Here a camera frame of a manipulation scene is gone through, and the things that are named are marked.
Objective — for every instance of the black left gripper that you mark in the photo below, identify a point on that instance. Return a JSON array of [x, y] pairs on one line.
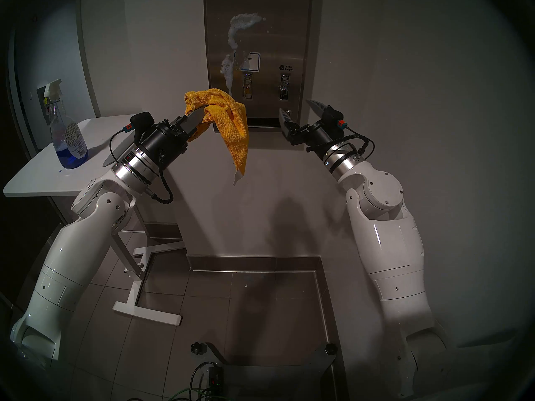
[[161, 145]]

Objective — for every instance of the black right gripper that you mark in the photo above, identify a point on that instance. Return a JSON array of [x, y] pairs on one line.
[[317, 139]]

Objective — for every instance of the yellow microfibre cloth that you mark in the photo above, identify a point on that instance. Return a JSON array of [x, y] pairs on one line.
[[230, 124]]

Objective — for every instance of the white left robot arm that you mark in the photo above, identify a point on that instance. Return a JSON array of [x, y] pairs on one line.
[[75, 245]]

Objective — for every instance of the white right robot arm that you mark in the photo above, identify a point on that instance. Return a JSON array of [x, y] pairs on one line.
[[388, 245]]

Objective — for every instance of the long white foam streak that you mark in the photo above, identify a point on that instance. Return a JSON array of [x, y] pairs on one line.
[[228, 68]]

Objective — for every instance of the white blue-edged label sticker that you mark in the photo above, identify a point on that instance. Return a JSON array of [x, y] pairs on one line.
[[252, 62]]

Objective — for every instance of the curved white foam smear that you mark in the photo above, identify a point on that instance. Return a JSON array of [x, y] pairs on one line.
[[244, 21]]

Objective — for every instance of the spray bottle with blue liquid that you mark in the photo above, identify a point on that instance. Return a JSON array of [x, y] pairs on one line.
[[69, 141]]

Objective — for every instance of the white side table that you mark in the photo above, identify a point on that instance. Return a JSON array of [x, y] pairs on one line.
[[37, 178]]

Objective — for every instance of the black star knob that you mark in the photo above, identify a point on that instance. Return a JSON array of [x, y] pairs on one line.
[[199, 348], [330, 348]]

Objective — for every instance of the black power box red light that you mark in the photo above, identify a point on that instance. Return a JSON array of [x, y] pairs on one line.
[[216, 377]]

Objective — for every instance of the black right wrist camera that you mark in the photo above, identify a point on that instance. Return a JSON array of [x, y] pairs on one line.
[[335, 118]]

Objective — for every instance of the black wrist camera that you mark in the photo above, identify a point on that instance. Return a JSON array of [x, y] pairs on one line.
[[335, 118], [142, 120]]

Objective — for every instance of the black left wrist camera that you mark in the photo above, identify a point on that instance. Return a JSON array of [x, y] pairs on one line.
[[142, 120]]

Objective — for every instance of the stainless steel wall dispenser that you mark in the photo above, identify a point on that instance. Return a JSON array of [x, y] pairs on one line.
[[267, 36]]

